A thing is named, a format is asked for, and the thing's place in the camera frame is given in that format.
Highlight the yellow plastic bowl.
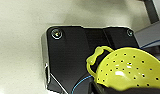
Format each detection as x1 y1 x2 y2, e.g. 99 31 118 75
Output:
85 45 160 92

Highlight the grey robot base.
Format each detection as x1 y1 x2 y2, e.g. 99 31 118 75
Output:
40 24 140 94

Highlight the thin blue cable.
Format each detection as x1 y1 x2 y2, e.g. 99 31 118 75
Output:
71 40 160 94

